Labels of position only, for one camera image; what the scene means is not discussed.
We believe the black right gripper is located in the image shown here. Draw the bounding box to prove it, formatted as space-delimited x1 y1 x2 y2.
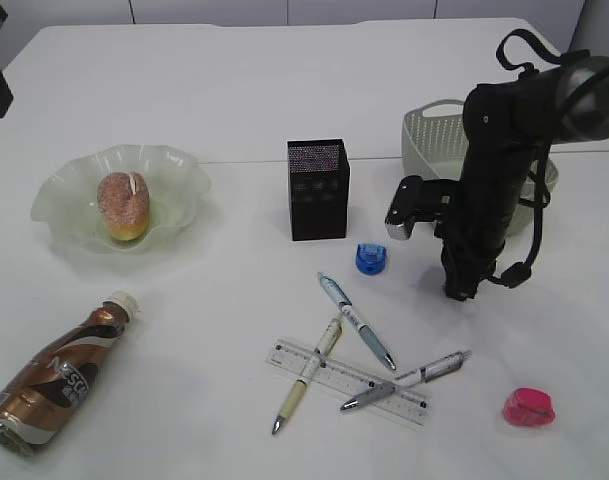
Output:
441 179 531 301

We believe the sugared bread loaf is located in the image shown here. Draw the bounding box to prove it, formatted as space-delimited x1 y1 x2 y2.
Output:
97 172 150 242

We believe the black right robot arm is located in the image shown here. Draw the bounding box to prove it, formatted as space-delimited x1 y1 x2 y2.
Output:
433 56 609 301

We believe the blue pencil sharpener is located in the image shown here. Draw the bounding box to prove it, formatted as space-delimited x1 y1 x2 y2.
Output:
355 243 387 276

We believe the green woven plastic basket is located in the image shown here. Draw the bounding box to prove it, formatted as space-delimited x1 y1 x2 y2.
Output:
401 98 560 238

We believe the grey grip pen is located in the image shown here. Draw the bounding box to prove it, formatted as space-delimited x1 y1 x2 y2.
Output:
340 350 472 412

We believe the blue grip pen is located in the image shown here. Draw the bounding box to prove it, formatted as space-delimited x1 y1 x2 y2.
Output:
317 272 397 372

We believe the green wavy glass plate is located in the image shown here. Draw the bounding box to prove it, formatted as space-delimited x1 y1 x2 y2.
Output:
30 145 211 254

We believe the black mesh pen holder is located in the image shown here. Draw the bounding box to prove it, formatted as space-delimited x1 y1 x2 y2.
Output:
287 139 350 241

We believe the cream grip pen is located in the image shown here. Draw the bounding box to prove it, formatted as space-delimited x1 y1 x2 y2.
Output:
271 316 342 435

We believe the pink pencil sharpener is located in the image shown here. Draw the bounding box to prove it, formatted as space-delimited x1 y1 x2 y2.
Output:
502 387 556 428

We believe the clear plastic ruler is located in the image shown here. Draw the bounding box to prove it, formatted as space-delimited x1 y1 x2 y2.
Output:
266 339 432 429

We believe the brown Nescafe coffee bottle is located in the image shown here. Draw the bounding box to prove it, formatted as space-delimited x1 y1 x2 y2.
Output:
0 291 138 457

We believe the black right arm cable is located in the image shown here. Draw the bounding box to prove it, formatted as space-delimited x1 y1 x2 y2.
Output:
496 28 575 274

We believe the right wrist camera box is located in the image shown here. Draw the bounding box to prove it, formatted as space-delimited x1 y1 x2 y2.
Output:
385 175 458 240

